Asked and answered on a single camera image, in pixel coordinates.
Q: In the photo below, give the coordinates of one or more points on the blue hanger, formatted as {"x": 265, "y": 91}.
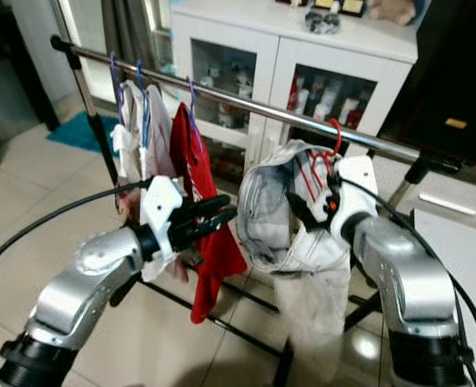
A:
{"x": 146, "y": 113}

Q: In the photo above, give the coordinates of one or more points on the white glass door cabinet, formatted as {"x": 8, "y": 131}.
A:
{"x": 278, "y": 48}

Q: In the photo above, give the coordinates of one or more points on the grey curtain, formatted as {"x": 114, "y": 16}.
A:
{"x": 129, "y": 32}

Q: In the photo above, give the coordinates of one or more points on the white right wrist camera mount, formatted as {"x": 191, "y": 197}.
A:
{"x": 358, "y": 185}

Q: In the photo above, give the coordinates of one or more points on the low white drawer cabinet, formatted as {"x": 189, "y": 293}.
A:
{"x": 471, "y": 189}

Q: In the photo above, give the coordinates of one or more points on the steel clothes rack black frame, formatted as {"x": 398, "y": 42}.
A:
{"x": 270, "y": 108}

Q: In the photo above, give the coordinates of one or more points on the white shirt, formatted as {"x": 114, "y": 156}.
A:
{"x": 159, "y": 153}
{"x": 121, "y": 141}

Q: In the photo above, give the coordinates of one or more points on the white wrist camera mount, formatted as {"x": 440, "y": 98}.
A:
{"x": 358, "y": 185}
{"x": 159, "y": 205}

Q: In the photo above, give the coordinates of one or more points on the purple hanger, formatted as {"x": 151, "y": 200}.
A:
{"x": 191, "y": 101}
{"x": 112, "y": 68}

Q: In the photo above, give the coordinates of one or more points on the black cabinet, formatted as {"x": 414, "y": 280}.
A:
{"x": 455, "y": 64}

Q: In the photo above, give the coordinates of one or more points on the off-white trousers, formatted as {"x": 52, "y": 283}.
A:
{"x": 310, "y": 298}

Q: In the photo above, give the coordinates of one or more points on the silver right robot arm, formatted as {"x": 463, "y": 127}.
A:
{"x": 407, "y": 282}

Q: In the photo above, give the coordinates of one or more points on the small award plaque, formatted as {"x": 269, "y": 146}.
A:
{"x": 353, "y": 6}
{"x": 324, "y": 4}

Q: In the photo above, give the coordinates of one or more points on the small grey toy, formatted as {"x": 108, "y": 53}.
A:
{"x": 322, "y": 22}

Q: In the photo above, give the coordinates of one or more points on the beige plush bear toy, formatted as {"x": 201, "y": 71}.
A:
{"x": 391, "y": 10}

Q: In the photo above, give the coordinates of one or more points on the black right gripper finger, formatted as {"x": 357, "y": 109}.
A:
{"x": 306, "y": 211}

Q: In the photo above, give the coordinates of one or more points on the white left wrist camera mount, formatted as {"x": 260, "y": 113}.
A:
{"x": 159, "y": 205}

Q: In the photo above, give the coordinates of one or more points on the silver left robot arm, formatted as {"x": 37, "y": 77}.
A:
{"x": 76, "y": 282}

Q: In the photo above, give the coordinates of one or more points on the white table black frame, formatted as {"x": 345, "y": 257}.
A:
{"x": 459, "y": 282}

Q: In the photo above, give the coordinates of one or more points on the teal floor mat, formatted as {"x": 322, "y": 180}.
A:
{"x": 76, "y": 131}

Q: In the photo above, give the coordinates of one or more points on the red shirt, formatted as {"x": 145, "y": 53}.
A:
{"x": 221, "y": 258}

